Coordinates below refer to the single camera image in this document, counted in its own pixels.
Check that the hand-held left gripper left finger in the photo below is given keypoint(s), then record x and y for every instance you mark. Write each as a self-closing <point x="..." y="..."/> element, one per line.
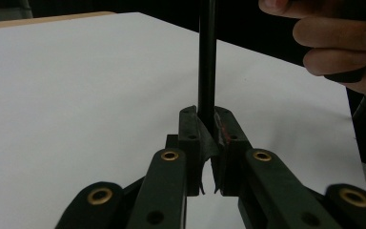
<point x="189" y="149"/>

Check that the white board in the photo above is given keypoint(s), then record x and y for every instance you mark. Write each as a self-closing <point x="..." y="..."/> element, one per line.
<point x="92" y="105"/>

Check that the wooden table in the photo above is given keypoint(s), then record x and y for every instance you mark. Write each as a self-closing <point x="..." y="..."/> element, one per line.
<point x="28" y="21"/>

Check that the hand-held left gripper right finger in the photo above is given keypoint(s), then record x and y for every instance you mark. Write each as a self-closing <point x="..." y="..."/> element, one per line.
<point x="233" y="152"/>

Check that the black pen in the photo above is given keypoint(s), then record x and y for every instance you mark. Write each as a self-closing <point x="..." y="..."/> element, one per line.
<point x="207" y="63"/>

